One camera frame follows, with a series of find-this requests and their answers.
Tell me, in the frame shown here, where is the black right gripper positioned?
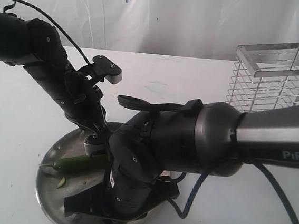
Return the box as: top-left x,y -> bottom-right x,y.
64,164 -> 180,221

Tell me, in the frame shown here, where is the small cucumber slice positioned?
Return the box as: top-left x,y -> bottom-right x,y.
56,177 -> 66,189

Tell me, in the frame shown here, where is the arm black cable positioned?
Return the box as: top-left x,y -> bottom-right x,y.
165,156 -> 299,224
0,0 -> 97,66

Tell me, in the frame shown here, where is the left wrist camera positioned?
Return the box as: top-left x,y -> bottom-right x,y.
78,55 -> 122,85

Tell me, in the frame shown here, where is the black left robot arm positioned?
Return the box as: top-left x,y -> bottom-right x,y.
0,13 -> 121,138

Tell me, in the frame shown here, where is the round steel plate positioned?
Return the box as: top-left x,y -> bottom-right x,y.
35,129 -> 179,224

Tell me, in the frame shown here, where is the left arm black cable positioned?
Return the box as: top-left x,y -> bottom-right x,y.
0,0 -> 97,66

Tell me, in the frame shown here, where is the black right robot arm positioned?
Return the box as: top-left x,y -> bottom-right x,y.
64,95 -> 299,221

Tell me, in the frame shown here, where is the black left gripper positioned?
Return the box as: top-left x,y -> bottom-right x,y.
23,61 -> 110,140

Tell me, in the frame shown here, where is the wire metal utensil rack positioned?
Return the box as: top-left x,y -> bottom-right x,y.
226,42 -> 299,113

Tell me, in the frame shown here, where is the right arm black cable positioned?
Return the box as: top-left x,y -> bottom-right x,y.
165,156 -> 299,224

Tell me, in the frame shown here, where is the white backdrop curtain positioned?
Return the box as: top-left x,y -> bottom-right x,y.
0,0 -> 299,69

